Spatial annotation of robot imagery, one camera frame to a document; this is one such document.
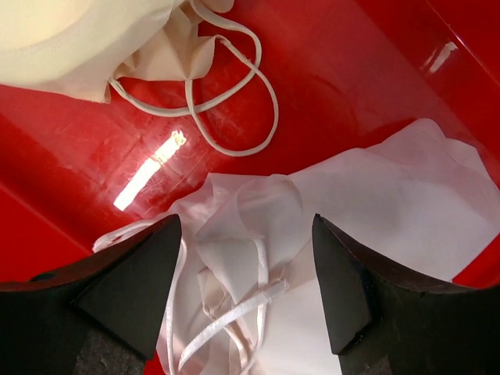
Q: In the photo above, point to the beige bra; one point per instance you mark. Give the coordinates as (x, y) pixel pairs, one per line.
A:
(81, 49)

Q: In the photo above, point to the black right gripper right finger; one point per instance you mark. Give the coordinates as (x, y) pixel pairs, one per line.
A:
(385, 318)

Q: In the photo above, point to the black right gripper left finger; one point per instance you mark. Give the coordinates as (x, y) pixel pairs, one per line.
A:
(99, 315)

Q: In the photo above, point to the pink bra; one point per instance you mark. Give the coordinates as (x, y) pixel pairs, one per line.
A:
(245, 297)

